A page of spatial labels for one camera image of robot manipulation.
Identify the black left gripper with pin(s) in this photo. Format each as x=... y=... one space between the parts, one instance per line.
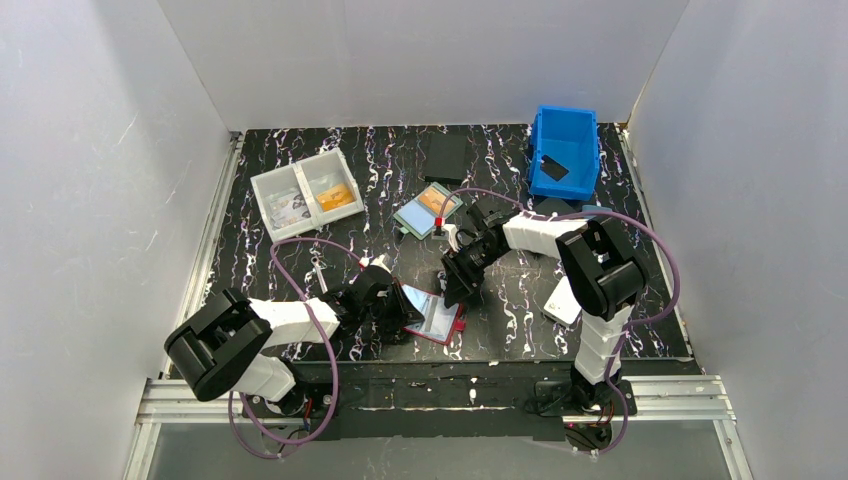
x=399 y=307

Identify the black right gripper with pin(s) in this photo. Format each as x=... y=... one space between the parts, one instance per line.
x=462 y=270

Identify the red card holder wallet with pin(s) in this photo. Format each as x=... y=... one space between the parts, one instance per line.
x=437 y=324

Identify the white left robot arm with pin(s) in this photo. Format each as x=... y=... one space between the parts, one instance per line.
x=219 y=348

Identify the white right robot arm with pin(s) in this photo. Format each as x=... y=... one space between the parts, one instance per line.
x=605 y=274

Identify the green open card wallet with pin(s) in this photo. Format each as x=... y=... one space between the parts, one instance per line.
x=417 y=217

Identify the white card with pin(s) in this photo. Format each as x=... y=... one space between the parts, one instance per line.
x=562 y=305

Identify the orange card in tray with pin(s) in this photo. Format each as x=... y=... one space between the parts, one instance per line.
x=337 y=196

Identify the black card in bin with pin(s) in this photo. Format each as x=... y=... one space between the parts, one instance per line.
x=553 y=169

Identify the patterned card in tray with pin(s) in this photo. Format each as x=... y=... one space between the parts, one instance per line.
x=287 y=209

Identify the dark grey flat wallet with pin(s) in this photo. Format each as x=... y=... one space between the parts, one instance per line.
x=552 y=207

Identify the black wallet at back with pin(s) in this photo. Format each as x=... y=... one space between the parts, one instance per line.
x=445 y=161

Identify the blue snap wallet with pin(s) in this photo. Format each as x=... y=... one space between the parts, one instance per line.
x=595 y=208

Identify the clear two-compartment tray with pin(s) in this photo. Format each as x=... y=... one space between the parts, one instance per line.
x=311 y=176

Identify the blue plastic bin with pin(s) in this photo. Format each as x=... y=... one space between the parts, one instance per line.
x=570 y=136

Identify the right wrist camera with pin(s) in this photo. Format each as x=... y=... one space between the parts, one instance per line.
x=447 y=232

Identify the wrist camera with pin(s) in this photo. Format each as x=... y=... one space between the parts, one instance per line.
x=447 y=232
x=378 y=261

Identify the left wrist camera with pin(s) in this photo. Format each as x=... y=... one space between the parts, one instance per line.
x=378 y=261

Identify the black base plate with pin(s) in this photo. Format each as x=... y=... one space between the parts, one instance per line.
x=469 y=399

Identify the aluminium frame rail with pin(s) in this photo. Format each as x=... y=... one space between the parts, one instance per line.
x=684 y=426

